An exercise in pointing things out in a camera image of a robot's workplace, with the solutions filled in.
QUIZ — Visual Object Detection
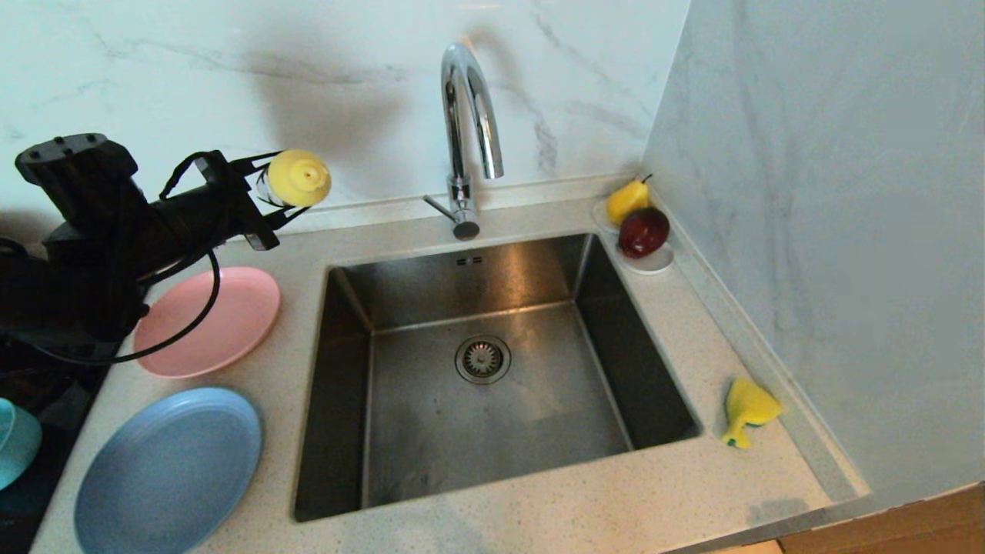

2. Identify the metal sink drain strainer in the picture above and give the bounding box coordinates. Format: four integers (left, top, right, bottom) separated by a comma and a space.
454, 335, 513, 385

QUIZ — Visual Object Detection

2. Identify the blue plate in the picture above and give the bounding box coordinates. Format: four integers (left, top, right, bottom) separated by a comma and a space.
74, 386, 264, 554

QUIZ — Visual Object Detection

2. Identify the dark red apple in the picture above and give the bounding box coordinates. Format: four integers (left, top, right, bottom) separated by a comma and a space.
616, 207, 669, 259

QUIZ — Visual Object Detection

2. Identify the stainless steel sink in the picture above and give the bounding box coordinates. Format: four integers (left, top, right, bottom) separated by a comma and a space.
292, 233, 702, 522

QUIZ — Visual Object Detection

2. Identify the black glass cooktop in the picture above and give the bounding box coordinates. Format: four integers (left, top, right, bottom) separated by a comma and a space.
0, 339, 112, 554

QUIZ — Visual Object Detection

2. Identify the pink plate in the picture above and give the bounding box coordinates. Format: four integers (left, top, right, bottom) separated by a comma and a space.
132, 266, 282, 379

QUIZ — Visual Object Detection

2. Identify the yellow sponge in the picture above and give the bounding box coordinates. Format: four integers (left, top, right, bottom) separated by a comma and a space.
720, 377, 784, 450

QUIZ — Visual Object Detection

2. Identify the orange dish soap bottle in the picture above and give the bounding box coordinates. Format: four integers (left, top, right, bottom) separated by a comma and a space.
256, 149, 332, 209

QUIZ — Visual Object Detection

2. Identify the yellow pear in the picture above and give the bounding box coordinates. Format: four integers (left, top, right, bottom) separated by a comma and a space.
605, 174, 652, 227

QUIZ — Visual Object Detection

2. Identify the teal cup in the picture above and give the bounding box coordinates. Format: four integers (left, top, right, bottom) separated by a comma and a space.
0, 398, 43, 491

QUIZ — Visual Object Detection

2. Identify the chrome gooseneck faucet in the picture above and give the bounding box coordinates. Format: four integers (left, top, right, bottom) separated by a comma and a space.
423, 43, 506, 242

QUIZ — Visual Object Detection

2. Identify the small white dish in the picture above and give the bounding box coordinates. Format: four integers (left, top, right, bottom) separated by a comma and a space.
591, 200, 675, 276

